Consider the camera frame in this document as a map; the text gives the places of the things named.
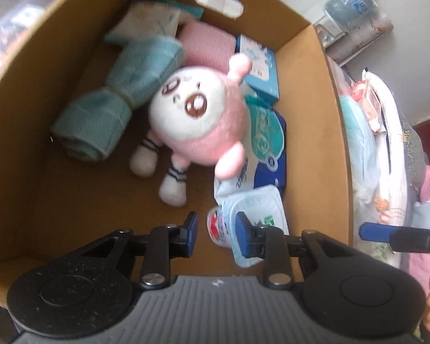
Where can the teal towel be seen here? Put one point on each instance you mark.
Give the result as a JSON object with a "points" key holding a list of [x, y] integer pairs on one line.
{"points": [[104, 114]]}

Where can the white plastic bag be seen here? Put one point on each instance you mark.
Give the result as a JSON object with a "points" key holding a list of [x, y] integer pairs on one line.
{"points": [[360, 150]]}

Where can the pink printed packet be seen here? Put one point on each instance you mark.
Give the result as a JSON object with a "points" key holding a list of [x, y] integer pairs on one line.
{"points": [[372, 114]]}

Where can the teal and white tissue pack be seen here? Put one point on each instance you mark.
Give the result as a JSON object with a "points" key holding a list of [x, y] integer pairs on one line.
{"points": [[267, 136]]}

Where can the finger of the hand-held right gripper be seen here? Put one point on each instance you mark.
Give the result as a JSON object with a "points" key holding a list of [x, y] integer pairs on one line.
{"points": [[374, 231]]}

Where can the pink plush toy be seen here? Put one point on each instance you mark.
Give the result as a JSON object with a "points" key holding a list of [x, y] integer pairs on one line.
{"points": [[208, 132]]}

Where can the rolled floral mat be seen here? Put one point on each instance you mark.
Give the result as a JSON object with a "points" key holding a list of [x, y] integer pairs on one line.
{"points": [[365, 36]]}

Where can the white water dispenser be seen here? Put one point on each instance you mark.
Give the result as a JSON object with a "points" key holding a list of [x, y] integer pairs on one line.
{"points": [[328, 30]]}

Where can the dark floral pillow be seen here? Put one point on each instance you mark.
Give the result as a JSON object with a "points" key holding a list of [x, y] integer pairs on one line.
{"points": [[414, 150]]}

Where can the cream printed packet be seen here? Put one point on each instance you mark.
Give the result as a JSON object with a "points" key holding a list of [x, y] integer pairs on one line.
{"points": [[147, 18]]}

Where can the pink towel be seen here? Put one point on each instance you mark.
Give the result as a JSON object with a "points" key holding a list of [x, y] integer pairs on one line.
{"points": [[208, 43]]}

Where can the brown cardboard box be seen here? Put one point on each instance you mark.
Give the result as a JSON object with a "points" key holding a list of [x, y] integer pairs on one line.
{"points": [[57, 204]]}

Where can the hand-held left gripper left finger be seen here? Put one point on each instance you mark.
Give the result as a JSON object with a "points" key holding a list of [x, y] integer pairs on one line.
{"points": [[191, 233]]}

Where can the light blue tissue pack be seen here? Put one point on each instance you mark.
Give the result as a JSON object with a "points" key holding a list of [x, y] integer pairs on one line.
{"points": [[258, 68]]}

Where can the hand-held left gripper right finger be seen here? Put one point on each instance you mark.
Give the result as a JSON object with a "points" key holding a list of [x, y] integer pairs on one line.
{"points": [[242, 236]]}

